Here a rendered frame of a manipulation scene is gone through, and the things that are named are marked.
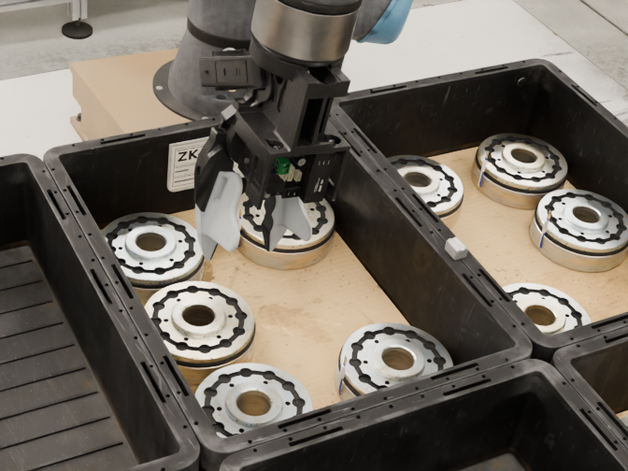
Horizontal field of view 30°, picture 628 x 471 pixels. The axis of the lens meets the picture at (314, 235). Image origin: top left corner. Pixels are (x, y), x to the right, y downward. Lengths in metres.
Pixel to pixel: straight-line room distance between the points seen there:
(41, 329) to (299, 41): 0.40
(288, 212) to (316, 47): 0.19
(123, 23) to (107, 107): 1.79
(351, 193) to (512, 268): 0.19
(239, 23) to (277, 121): 0.50
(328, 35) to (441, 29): 1.05
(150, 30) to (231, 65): 2.26
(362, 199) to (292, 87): 0.31
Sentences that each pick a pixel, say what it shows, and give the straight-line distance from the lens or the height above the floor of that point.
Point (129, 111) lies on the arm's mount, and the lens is 1.42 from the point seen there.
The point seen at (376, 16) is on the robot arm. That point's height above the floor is 0.95.
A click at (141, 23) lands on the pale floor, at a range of 3.22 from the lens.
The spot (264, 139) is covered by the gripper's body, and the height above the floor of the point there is 1.09.
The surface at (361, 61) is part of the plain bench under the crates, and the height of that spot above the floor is 0.70.
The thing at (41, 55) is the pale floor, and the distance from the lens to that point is 3.06.
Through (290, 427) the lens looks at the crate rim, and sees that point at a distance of 0.88.
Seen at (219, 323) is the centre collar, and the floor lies 0.87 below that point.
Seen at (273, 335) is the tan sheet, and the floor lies 0.83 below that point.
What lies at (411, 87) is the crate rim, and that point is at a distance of 1.28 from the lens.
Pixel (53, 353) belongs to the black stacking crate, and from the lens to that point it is 1.07.
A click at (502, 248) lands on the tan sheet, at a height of 0.83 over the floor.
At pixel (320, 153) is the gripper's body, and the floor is 1.08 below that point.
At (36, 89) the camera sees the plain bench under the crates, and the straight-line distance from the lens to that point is 1.64.
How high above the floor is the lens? 1.59
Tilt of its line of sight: 39 degrees down
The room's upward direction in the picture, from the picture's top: 9 degrees clockwise
